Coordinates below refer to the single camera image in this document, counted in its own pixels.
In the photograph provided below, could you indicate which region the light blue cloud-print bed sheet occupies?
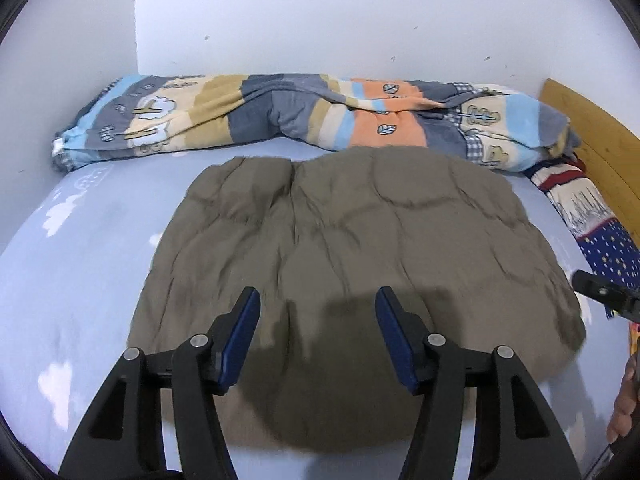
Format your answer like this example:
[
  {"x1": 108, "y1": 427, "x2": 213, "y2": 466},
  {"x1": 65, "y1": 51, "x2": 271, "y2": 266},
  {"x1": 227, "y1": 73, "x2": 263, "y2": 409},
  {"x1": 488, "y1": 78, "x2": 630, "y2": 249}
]
[{"x1": 0, "y1": 135, "x2": 633, "y2": 480}]

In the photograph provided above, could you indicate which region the patchwork striped blanket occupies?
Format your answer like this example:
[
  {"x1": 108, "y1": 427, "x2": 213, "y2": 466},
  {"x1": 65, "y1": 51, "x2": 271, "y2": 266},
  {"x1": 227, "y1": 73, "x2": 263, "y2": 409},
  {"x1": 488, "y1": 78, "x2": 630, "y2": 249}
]
[{"x1": 50, "y1": 74, "x2": 583, "y2": 173}]

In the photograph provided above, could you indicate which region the wooden headboard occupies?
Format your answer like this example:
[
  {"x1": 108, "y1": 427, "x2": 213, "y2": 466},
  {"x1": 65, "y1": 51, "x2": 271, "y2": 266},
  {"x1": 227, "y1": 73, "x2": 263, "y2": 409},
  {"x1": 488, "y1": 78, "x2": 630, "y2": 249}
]
[{"x1": 539, "y1": 78, "x2": 640, "y2": 248}]

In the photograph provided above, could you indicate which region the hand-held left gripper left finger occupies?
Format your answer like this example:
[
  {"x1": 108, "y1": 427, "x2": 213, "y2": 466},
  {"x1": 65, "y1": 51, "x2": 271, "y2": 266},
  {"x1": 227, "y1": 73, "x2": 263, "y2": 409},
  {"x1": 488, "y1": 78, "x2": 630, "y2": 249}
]
[{"x1": 57, "y1": 287, "x2": 262, "y2": 480}]

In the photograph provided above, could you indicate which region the olive hooded puffer jacket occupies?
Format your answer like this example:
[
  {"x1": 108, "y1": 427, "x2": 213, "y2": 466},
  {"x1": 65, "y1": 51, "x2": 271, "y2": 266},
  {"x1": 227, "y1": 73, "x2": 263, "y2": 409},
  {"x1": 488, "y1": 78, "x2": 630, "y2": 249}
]
[{"x1": 125, "y1": 146, "x2": 587, "y2": 456}]

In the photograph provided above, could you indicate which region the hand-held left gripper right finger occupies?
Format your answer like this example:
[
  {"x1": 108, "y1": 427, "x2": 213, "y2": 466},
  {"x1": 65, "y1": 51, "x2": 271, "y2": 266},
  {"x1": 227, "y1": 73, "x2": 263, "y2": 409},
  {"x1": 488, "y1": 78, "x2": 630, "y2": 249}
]
[{"x1": 375, "y1": 286, "x2": 583, "y2": 480}]

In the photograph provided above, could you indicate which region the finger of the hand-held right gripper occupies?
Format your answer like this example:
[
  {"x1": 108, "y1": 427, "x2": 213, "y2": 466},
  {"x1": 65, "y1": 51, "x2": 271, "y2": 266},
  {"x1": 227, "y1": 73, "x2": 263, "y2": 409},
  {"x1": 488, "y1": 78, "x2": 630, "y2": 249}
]
[{"x1": 571, "y1": 269, "x2": 640, "y2": 323}]

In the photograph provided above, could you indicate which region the person's right hand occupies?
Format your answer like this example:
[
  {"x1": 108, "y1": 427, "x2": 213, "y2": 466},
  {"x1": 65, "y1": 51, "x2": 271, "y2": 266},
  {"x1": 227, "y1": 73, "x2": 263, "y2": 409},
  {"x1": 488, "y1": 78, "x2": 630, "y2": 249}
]
[{"x1": 606, "y1": 350, "x2": 640, "y2": 446}]

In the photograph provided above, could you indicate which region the red blue patterned pillow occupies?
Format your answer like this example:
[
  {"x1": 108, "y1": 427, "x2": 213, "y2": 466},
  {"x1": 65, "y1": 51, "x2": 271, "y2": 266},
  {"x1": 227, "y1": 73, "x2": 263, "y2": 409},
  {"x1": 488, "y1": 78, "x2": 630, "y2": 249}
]
[{"x1": 524, "y1": 157, "x2": 640, "y2": 321}]

